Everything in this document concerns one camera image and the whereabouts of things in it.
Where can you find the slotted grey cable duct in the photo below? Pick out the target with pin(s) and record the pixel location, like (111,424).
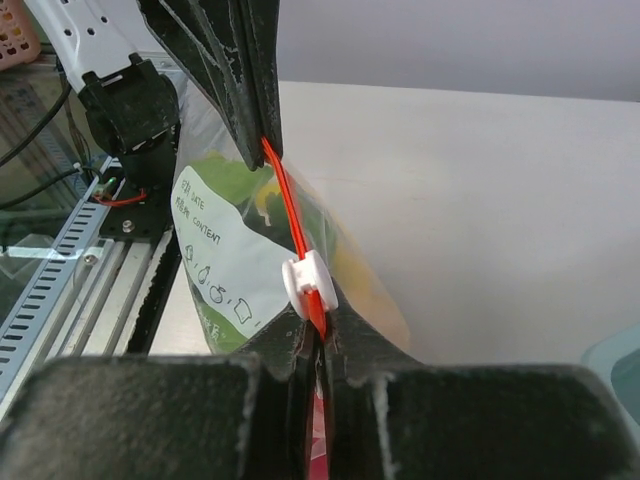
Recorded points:
(64,296)

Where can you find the pink perforated basket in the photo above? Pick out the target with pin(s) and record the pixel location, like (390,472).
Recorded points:
(19,41)

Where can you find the light blue plastic bin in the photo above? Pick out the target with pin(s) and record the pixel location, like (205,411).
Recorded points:
(615,360)

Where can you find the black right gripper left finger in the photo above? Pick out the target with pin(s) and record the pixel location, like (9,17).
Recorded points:
(165,415)

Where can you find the yellow fake banana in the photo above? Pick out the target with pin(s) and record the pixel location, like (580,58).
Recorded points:
(326,234)

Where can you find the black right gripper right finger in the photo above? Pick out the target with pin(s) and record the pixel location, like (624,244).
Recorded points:
(475,420)

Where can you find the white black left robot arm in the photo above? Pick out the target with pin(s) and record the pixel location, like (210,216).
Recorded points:
(131,108)

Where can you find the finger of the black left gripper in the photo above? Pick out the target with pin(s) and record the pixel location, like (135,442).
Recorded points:
(201,38)
(257,23)

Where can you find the green fake leafy vegetable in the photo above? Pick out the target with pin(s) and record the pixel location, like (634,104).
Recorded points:
(223,245)

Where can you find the clear zip top bag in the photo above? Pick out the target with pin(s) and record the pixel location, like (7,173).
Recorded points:
(250,402)

